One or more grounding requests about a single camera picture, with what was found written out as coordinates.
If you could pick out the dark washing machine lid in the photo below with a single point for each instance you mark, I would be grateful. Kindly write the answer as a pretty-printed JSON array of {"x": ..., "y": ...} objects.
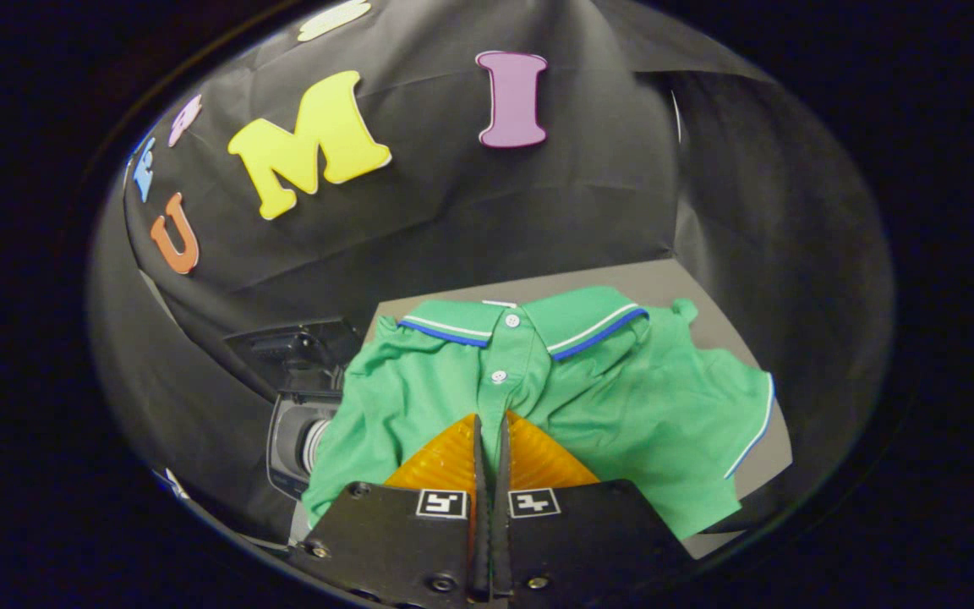
[{"x": 301, "y": 347}]

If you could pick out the green polo shirt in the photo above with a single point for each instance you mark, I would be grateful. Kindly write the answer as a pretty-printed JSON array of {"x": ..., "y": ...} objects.
[{"x": 622, "y": 406}]

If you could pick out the grey cabinet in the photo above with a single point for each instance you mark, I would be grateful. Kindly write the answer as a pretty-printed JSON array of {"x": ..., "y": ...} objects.
[{"x": 690, "y": 283}]

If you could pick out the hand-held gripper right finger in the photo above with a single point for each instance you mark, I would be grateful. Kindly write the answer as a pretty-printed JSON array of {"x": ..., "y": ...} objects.
[{"x": 580, "y": 533}]

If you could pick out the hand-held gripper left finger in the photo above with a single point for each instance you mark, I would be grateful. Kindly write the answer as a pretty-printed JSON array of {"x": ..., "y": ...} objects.
[{"x": 402, "y": 533}]

